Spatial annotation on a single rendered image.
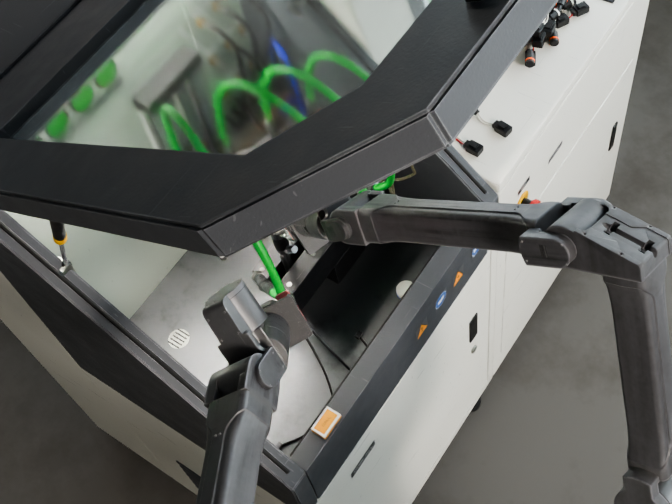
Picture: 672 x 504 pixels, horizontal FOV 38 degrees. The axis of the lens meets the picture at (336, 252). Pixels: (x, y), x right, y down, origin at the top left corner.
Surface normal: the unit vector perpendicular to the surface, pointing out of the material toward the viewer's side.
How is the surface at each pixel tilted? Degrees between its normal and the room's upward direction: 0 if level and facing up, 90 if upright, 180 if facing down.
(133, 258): 90
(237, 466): 56
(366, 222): 69
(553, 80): 0
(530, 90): 0
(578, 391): 0
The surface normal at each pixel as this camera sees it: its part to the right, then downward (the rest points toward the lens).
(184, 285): -0.12, -0.51
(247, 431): 0.73, -0.32
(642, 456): -0.74, 0.26
